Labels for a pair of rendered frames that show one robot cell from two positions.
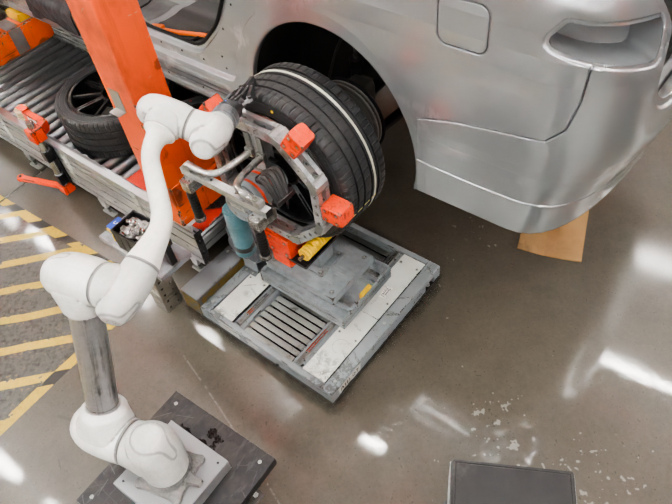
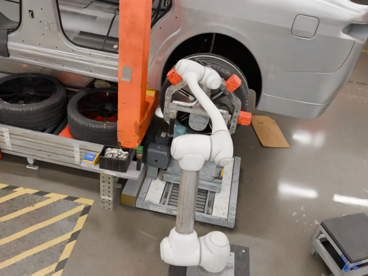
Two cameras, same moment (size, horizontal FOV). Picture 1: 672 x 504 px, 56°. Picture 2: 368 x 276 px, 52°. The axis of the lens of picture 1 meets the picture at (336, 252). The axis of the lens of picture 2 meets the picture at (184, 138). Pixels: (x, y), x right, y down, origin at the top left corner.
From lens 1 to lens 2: 1.76 m
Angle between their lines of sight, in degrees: 31
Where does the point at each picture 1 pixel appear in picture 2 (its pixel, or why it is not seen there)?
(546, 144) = (332, 74)
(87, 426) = (185, 242)
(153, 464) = (227, 251)
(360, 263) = not seen: hidden behind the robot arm
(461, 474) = (329, 225)
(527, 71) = (331, 43)
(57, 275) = (191, 144)
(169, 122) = (199, 71)
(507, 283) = (268, 160)
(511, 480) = (348, 221)
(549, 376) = (309, 192)
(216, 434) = not seen: hidden behind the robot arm
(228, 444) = not seen: hidden behind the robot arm
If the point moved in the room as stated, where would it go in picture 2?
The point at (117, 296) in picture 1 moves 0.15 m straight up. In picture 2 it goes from (229, 147) to (234, 124)
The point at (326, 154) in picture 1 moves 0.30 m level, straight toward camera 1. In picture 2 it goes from (241, 90) to (271, 111)
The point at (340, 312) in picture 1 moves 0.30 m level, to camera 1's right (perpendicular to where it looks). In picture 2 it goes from (216, 184) to (242, 173)
